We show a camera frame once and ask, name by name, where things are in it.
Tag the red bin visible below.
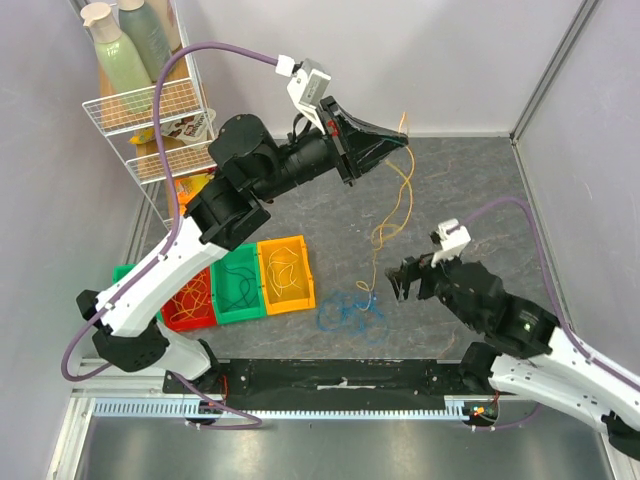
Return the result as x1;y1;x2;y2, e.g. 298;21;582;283
160;267;217;332

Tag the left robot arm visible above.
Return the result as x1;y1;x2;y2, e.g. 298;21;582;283
77;97;409;393

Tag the orange yellow box in rack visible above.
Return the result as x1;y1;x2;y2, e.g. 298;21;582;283
173;169;215;215

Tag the green bin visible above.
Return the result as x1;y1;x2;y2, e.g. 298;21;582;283
112;264;164;323
210;243;267;325

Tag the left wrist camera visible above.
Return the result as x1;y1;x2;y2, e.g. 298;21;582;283
275;55;331;131

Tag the white wire shelf rack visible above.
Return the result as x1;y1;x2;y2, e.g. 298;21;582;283
77;1;217;225

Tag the white cable duct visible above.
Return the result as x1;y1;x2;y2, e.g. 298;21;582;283
92;397;470;421

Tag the far left green bin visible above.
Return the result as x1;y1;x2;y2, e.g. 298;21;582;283
112;264;164;323

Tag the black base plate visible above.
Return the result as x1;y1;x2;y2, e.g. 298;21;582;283
195;359;494;410

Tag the grey green bottle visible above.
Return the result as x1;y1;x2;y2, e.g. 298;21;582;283
117;0;172;83

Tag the white snack pouch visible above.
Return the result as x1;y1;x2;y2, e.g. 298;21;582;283
161;108;217;145

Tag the yellow snack bag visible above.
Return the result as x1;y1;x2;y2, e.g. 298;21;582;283
128;127;157;146

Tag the pink bottle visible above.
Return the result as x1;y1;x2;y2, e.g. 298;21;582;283
148;0;181;51

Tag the orange bin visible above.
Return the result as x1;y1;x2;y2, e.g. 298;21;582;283
256;235;316;316

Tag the aluminium corner post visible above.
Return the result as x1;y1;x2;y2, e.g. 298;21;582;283
509;0;601;144

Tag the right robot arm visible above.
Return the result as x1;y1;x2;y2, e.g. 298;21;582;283
387;196;639;459

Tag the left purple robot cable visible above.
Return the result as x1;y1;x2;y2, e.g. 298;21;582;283
59;41;281;381

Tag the light green bottle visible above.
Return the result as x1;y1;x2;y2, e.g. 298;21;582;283
80;2;153;114

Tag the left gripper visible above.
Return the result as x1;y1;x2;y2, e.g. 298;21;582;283
254;97;411;203

